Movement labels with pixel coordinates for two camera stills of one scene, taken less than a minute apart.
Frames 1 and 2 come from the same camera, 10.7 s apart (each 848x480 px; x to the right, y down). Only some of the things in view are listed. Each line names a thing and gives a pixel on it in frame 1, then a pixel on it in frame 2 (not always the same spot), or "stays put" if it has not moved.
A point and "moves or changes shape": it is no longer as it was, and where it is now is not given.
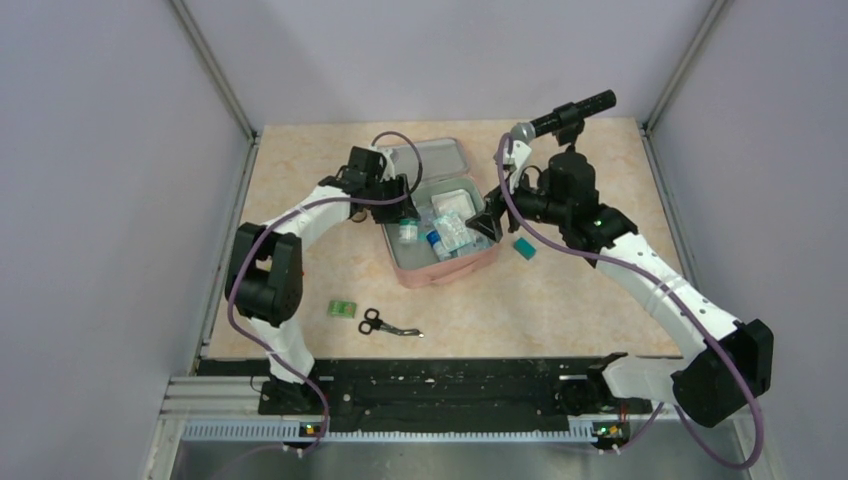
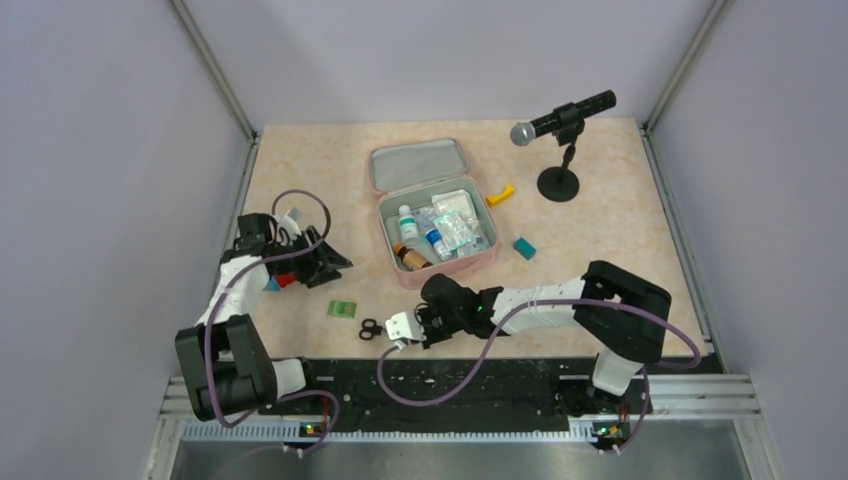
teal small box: [526, 250] stays put
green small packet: [342, 309] stays put
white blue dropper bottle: [438, 245] stays put
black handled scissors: [372, 322] moves or changes shape
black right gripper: [489, 222] to [422, 315]
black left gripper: [396, 211] to [321, 265]
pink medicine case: [441, 246] stays put
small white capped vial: [408, 230] stays put
